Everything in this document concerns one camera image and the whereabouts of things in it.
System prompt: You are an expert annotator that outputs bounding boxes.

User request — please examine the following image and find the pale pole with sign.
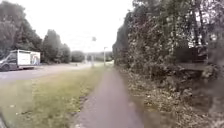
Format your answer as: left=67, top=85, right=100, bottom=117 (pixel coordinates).
left=90, top=35, right=98, bottom=69

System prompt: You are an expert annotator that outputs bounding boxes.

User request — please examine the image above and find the grey asphalt path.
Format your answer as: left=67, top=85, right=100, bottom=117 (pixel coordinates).
left=73, top=66, right=145, bottom=128

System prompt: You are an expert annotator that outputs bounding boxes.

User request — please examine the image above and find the dense wood of trees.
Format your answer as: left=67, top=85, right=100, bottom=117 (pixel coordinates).
left=111, top=0, right=224, bottom=81

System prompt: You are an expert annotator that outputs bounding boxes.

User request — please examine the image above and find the leaf-strewn earth bank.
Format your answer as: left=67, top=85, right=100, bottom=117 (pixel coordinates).
left=117, top=65, right=224, bottom=128

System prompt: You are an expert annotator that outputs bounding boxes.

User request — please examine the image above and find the grass strip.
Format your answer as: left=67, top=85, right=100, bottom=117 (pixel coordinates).
left=0, top=65, right=107, bottom=128

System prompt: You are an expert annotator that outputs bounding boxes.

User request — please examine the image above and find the grey asphalt road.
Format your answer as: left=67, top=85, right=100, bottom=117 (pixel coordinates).
left=0, top=61, right=98, bottom=84

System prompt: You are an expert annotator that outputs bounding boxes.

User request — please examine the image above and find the row of dark trees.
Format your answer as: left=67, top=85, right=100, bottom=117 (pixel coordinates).
left=0, top=0, right=86, bottom=65

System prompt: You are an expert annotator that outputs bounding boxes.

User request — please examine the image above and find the white box van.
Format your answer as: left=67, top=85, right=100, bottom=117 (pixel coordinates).
left=0, top=49, right=42, bottom=72

